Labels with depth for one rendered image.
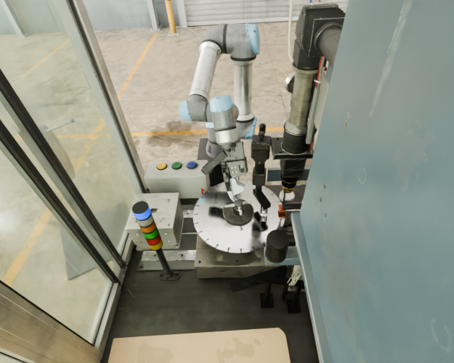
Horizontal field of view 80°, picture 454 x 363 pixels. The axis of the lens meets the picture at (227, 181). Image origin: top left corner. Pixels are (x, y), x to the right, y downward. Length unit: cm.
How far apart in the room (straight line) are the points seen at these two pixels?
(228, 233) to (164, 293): 34
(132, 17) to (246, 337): 671
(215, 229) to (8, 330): 57
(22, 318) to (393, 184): 69
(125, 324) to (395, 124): 100
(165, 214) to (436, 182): 97
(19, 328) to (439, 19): 76
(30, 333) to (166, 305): 45
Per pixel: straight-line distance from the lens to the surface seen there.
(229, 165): 91
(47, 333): 81
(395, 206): 25
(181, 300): 107
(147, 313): 108
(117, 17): 720
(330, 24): 54
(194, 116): 103
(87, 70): 96
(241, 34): 125
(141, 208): 78
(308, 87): 68
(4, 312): 70
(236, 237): 92
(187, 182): 125
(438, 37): 22
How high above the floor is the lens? 172
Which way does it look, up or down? 45 degrees down
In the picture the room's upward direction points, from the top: 4 degrees counter-clockwise
